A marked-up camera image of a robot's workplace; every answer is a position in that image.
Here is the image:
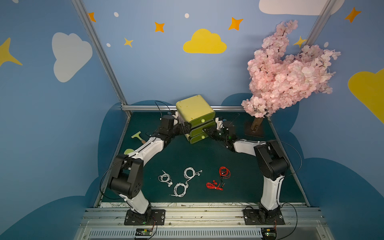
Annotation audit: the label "green drawer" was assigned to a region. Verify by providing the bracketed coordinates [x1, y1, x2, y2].
[189, 112, 216, 128]
[190, 121, 217, 137]
[189, 132, 209, 144]

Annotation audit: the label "green three-drawer cabinet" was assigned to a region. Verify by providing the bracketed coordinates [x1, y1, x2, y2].
[176, 95, 215, 141]

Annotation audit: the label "red earphones coil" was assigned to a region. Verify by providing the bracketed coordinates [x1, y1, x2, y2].
[219, 167, 231, 179]

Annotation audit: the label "white earphones coil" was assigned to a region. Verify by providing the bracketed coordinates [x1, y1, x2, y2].
[158, 171, 173, 187]
[171, 183, 189, 198]
[184, 167, 202, 183]

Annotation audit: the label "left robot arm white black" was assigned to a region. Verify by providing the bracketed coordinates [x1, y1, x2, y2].
[107, 115, 192, 216]

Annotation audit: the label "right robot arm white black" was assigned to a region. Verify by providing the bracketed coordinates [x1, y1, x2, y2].
[203, 121, 290, 220]

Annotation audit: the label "red earphones lower bundle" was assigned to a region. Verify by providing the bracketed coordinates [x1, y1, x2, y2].
[206, 180, 225, 191]

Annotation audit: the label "pink blossom artificial tree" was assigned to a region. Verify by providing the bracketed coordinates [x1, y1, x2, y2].
[242, 20, 341, 137]

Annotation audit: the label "left green circuit board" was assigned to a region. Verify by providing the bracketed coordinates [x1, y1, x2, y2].
[135, 228, 154, 238]

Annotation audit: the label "green circuit board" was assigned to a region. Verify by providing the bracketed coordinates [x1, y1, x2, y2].
[135, 228, 154, 238]
[261, 228, 277, 240]

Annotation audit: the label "right green circuit board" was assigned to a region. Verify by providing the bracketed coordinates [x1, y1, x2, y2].
[261, 228, 277, 240]

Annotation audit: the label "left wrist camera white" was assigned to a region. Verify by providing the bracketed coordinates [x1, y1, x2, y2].
[171, 110, 180, 126]

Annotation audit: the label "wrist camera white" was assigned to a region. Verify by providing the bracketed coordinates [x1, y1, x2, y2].
[215, 117, 224, 131]
[171, 110, 180, 126]

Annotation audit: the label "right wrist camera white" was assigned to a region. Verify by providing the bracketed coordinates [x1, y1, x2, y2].
[215, 117, 224, 131]

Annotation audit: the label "green round paddle wooden handle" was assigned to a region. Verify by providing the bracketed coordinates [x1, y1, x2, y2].
[124, 149, 134, 155]

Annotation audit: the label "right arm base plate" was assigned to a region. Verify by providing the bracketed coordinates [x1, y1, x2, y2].
[243, 208, 285, 226]

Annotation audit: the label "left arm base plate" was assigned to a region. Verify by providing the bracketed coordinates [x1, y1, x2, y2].
[124, 209, 166, 226]

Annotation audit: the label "aluminium rail front frame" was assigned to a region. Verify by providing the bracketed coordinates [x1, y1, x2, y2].
[75, 203, 333, 240]

